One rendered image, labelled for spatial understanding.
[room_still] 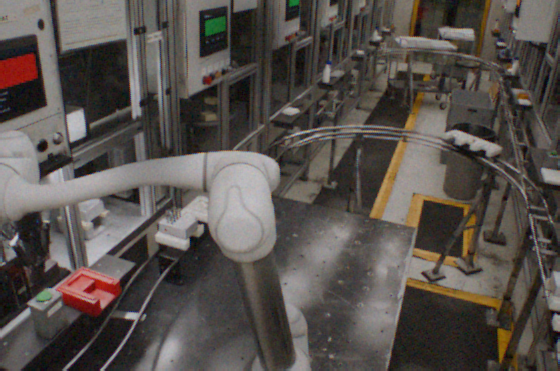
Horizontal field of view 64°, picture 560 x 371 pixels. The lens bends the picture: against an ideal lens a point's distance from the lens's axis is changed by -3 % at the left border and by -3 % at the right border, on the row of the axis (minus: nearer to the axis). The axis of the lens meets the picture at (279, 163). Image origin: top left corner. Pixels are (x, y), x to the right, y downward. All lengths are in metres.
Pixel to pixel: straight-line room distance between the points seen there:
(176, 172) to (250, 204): 0.27
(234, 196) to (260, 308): 0.31
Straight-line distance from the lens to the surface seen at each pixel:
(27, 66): 1.37
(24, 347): 1.56
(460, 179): 4.32
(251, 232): 0.93
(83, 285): 1.64
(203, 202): 2.14
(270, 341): 1.21
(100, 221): 1.99
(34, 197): 1.11
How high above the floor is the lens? 1.96
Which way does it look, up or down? 25 degrees down
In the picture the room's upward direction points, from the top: 3 degrees clockwise
